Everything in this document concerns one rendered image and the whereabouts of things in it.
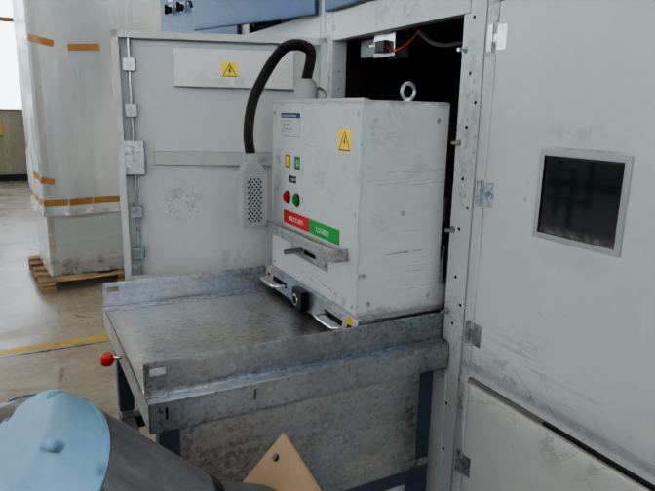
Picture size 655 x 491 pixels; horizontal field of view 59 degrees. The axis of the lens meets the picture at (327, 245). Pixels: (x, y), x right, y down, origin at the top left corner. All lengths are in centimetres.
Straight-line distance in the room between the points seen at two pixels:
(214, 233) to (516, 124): 105
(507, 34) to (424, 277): 55
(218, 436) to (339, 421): 27
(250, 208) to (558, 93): 86
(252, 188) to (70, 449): 116
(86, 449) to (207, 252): 141
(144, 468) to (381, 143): 88
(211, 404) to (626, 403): 72
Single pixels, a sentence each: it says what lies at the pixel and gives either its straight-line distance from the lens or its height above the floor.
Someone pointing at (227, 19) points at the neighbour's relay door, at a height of 167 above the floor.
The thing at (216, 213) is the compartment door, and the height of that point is 105.
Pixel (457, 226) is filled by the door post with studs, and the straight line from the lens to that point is 132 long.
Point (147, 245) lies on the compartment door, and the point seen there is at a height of 95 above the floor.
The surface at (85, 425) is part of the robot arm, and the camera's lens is 54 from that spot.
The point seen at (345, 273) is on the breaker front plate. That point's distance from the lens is 132.
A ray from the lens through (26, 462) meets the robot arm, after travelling 53.
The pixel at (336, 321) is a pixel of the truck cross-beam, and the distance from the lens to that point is 136.
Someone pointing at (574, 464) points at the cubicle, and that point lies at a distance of 119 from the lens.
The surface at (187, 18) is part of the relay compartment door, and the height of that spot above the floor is 176.
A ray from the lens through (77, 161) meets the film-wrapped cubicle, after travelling 476.
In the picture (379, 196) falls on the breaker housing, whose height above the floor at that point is 119.
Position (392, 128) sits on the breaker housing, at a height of 133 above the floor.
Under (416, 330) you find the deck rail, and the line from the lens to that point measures 136.
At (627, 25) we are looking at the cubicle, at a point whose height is 150.
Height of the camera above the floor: 136
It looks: 13 degrees down
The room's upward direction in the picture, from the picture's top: 1 degrees clockwise
